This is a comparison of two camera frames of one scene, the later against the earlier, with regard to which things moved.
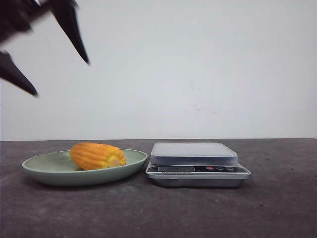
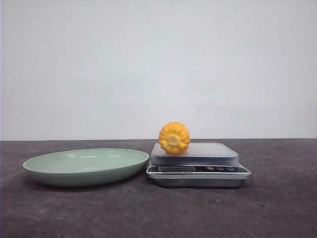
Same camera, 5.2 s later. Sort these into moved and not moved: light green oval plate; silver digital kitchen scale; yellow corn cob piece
Moved: yellow corn cob piece
Not moved: light green oval plate; silver digital kitchen scale
